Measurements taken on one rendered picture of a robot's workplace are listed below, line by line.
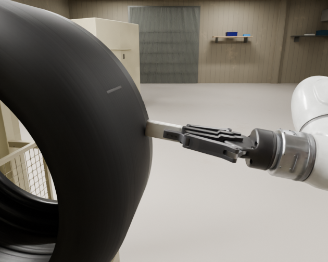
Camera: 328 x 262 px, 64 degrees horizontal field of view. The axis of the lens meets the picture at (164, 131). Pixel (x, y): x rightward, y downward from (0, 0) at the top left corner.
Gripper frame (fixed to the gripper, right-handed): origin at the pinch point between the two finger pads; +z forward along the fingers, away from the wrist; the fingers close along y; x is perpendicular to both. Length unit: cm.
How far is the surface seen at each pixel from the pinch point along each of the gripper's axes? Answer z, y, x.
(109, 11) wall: 419, -1144, -122
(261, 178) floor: -98, -234, 110
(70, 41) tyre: 14.8, 9.3, -13.9
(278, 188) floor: -111, -213, 108
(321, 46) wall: -530, -1276, -125
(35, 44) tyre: 16.7, 14.9, -13.0
